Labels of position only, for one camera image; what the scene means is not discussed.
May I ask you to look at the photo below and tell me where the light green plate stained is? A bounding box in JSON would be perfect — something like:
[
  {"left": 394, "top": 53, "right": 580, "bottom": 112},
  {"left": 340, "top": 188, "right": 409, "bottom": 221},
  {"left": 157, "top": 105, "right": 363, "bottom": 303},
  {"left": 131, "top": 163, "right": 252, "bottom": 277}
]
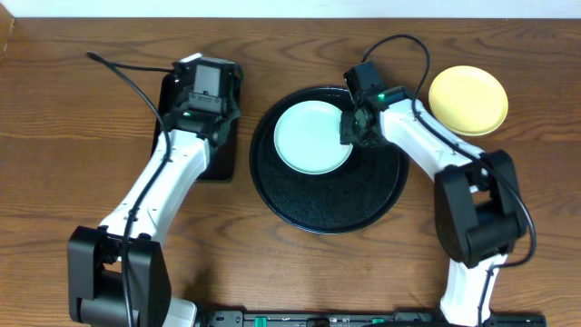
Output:
[{"left": 273, "top": 100, "right": 353, "bottom": 175}]

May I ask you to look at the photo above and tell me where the yellow plate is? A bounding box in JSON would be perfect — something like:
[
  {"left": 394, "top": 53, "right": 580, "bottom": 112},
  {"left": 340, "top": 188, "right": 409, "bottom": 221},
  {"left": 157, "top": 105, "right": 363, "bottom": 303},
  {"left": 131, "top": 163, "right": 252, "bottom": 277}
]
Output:
[{"left": 428, "top": 65, "right": 508, "bottom": 136}]

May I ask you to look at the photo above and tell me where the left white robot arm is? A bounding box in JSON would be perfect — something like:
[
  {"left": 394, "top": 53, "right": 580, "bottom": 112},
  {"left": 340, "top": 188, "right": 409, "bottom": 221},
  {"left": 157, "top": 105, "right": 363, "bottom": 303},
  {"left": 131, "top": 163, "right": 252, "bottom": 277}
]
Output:
[{"left": 67, "top": 58, "right": 243, "bottom": 326}]

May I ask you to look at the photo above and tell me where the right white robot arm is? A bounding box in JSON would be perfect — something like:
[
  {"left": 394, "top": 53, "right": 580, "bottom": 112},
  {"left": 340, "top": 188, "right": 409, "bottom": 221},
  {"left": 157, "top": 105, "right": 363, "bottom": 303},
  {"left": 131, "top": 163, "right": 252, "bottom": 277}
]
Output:
[{"left": 340, "top": 84, "right": 534, "bottom": 326}]

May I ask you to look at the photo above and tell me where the round black tray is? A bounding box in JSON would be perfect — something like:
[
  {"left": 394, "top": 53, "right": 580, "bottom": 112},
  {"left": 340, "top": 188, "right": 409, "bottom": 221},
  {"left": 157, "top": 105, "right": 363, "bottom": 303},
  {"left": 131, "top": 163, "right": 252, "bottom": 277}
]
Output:
[{"left": 249, "top": 85, "right": 409, "bottom": 233}]

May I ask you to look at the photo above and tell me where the black rectangular tray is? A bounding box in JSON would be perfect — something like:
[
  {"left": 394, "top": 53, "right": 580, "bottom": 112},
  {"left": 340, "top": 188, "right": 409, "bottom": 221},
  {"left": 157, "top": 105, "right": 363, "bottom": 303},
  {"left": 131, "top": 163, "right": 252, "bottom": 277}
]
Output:
[{"left": 158, "top": 73, "right": 239, "bottom": 181}]

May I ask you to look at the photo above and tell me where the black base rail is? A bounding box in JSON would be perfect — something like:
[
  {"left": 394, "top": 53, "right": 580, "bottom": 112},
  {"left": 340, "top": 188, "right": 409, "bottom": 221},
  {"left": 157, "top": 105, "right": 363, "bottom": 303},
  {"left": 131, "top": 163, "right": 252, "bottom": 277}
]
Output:
[{"left": 199, "top": 310, "right": 547, "bottom": 327}]

